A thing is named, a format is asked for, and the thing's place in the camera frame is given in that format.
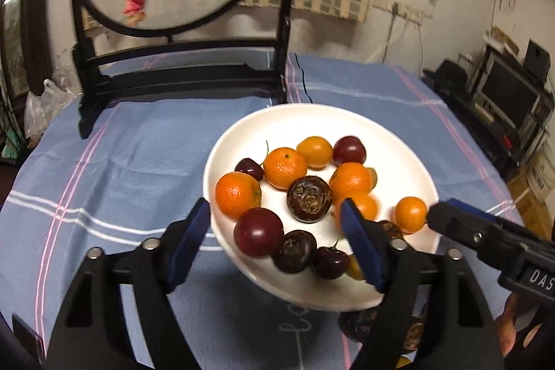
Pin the black television set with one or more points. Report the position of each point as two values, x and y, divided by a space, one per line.
510 95

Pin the white round plate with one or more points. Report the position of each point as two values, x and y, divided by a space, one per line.
400 174

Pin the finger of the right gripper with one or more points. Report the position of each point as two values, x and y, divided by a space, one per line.
464 211
489 236

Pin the orange tomato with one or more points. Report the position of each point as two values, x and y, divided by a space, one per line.
366 204

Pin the dark water chestnut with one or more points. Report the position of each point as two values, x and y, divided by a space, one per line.
309 198

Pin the tan longan fruit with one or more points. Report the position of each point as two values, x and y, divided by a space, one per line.
354 270

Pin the black framed embroidery screen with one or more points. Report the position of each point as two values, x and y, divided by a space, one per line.
173 5

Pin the large dark red plum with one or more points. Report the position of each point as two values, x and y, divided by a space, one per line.
259 232

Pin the mandarin orange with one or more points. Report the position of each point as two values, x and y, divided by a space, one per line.
236 192

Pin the large dark chestnut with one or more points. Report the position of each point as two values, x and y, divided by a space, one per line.
356 325

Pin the small yellow longan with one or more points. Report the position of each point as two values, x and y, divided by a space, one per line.
373 177

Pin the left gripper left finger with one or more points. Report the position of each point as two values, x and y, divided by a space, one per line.
181 243

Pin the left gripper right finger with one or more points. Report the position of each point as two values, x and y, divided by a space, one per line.
367 241

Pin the person right hand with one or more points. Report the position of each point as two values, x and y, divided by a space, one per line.
516 312

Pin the yellow cherry tomato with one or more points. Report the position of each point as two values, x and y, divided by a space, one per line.
316 151

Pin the dark cherry with stem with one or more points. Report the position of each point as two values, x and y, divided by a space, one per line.
251 167

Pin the blue striped tablecloth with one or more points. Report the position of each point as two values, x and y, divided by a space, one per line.
141 169

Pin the smooth orange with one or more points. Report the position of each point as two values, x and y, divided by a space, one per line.
410 214

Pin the large front orange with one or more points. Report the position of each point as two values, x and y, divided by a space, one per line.
347 177

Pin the small back mandarin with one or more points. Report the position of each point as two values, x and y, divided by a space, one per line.
283 166

